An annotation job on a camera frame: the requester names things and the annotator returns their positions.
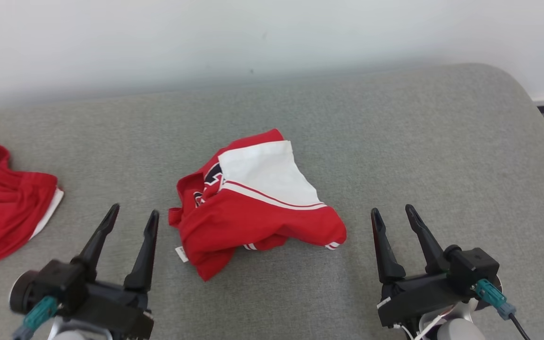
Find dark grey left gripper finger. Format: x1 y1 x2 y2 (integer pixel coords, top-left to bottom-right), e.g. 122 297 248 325
124 210 160 293
70 204 120 281

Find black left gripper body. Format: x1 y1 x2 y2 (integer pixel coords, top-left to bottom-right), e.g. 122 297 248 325
62 281 155 340

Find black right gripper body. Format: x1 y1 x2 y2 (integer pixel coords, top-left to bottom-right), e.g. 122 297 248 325
376 271 472 329

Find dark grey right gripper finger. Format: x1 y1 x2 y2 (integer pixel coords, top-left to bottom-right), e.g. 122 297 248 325
370 207 407 284
405 204 451 275

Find red Bulls shorts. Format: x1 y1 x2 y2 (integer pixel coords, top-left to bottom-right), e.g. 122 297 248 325
0 143 64 267

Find red Bulls jersey shirt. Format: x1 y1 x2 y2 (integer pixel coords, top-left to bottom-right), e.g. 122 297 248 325
168 128 347 282

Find thin twisted wire bundle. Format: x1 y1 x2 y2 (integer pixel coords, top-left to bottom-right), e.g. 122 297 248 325
392 313 443 340

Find teal right camera connector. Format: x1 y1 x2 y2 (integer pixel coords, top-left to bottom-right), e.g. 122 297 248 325
474 279 517 320

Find teal camera connector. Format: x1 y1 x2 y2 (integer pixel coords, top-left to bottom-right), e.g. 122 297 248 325
474 279 517 320
12 296 60 340

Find teal left camera connector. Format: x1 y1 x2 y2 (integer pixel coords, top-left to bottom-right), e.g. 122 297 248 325
12 296 60 340

